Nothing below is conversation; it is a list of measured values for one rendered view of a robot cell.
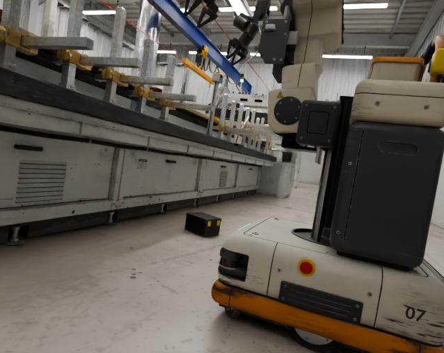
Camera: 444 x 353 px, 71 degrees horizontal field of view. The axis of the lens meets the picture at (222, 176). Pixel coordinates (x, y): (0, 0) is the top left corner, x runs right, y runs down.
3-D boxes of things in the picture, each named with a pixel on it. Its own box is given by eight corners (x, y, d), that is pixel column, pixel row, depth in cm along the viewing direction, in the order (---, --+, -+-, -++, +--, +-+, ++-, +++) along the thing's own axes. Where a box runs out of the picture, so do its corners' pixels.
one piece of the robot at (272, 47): (302, 85, 136) (310, 34, 134) (294, 63, 110) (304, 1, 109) (266, 82, 141) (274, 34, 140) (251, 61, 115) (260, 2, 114)
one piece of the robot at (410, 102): (389, 265, 136) (424, 72, 132) (419, 319, 85) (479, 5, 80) (309, 247, 147) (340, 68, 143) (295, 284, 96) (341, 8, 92)
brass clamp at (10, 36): (38, 55, 110) (40, 40, 110) (0, 39, 97) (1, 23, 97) (26, 54, 112) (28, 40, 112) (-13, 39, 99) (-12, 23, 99)
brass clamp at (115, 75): (129, 87, 157) (130, 76, 156) (110, 79, 144) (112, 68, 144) (118, 86, 159) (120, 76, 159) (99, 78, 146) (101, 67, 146)
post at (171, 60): (165, 133, 198) (176, 57, 196) (162, 132, 195) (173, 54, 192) (160, 133, 199) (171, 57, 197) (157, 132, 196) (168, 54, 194)
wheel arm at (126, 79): (173, 88, 144) (174, 79, 144) (169, 86, 141) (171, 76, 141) (98, 82, 159) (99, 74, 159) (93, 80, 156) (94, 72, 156)
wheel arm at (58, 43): (93, 53, 97) (94, 39, 97) (85, 49, 94) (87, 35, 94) (-3, 50, 112) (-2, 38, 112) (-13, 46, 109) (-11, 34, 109)
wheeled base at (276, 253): (400, 297, 138) (411, 241, 137) (449, 388, 79) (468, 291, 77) (254, 259, 161) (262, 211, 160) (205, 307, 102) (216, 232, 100)
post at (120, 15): (113, 110, 151) (127, 9, 149) (108, 108, 148) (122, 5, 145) (107, 109, 152) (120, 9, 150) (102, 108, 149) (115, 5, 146)
